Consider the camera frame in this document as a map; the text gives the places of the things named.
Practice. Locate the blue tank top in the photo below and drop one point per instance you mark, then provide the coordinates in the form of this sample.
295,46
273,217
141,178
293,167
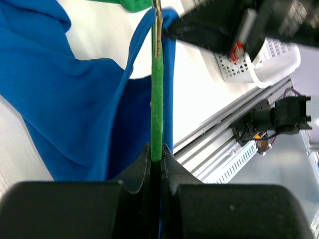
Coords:
88,120

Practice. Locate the green tank top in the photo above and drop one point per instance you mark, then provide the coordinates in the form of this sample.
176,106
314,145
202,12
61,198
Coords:
135,5

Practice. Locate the green hanger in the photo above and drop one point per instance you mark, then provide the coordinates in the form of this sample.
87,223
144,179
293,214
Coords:
157,86

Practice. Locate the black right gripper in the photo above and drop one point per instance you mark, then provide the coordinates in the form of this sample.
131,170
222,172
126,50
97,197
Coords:
288,21

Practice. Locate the white plastic basket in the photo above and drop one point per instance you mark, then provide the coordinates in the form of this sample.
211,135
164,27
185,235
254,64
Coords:
275,61

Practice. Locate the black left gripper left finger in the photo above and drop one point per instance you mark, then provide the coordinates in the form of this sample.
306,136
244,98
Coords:
133,210

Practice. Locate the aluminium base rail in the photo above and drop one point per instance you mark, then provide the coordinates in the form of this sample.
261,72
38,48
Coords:
209,146

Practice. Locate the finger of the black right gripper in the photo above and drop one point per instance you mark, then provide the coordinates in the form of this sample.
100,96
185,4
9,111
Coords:
211,25

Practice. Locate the white slotted cable duct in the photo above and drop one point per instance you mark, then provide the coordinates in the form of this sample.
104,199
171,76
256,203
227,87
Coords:
234,164

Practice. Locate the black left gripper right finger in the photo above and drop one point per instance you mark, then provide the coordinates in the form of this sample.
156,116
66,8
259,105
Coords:
173,175

